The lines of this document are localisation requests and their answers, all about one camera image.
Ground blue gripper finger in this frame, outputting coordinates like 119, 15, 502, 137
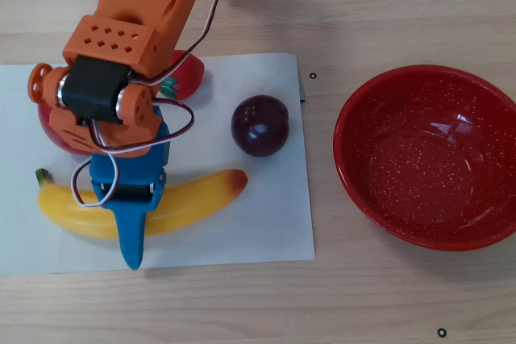
90, 172, 166, 271

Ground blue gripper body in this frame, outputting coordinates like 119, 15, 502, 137
89, 106, 173, 202

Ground yellow toy banana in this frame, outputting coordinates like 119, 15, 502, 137
35, 168, 249, 240

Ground red speckled bowl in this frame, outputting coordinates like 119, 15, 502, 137
332, 64, 516, 252

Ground red toy apple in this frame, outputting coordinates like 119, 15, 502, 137
37, 102, 100, 156

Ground red toy strawberry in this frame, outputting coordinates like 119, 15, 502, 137
155, 49, 206, 102

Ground white paper sheet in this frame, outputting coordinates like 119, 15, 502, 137
0, 52, 316, 276

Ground dark purple toy plum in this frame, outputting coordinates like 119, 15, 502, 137
231, 94, 290, 158

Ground red white black servo cable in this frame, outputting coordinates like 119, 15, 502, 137
70, 0, 225, 208

